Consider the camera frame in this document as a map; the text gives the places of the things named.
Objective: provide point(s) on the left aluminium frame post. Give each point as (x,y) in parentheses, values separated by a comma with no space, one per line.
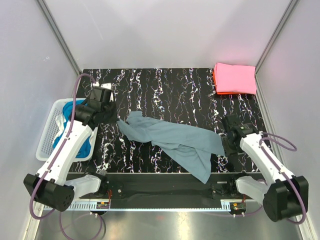
(58,35)

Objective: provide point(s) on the white slotted cable duct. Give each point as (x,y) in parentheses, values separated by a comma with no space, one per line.
(140,206)

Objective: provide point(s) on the right aluminium frame post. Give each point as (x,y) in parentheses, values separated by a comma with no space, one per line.
(276,33)

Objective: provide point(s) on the bright blue t shirt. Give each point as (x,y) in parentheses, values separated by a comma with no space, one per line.
(85,149)

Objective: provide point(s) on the pink folded t shirt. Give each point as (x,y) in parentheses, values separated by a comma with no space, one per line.
(235,78)

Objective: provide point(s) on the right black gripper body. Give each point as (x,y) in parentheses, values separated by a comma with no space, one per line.
(227,144)

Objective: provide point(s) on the white plastic laundry basket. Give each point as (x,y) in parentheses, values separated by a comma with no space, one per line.
(45,146)

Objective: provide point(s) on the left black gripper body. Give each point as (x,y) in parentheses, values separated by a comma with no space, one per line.
(111,113)

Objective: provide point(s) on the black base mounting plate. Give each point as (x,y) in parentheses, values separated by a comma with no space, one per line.
(169,187)

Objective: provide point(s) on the white cloth in basket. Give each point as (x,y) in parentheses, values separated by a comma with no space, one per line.
(60,121)

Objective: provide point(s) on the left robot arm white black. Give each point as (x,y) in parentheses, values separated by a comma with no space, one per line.
(49,186)

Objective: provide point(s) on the grey-blue t shirt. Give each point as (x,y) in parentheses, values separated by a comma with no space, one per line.
(189,146)

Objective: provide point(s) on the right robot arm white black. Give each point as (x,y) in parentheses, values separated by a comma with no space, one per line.
(282,194)

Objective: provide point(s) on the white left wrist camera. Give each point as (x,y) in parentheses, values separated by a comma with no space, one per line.
(108,86)

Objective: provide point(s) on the aluminium frame post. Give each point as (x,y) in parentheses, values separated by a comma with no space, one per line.
(58,35)
(276,33)

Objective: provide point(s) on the orange folded t shirt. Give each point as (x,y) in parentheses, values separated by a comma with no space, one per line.
(216,87)

